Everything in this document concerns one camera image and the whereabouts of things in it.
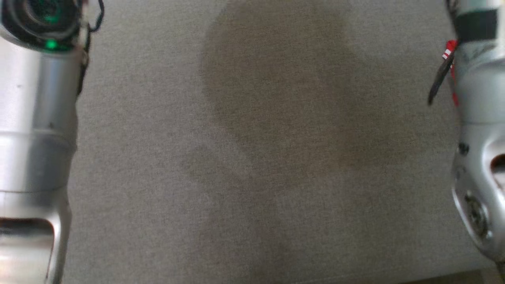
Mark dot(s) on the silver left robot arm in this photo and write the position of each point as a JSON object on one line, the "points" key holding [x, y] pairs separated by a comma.
{"points": [[35, 138]]}

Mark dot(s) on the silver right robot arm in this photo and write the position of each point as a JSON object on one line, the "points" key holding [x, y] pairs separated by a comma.
{"points": [[479, 118]]}

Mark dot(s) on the red and white tag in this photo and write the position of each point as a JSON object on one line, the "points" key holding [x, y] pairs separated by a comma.
{"points": [[449, 49]]}

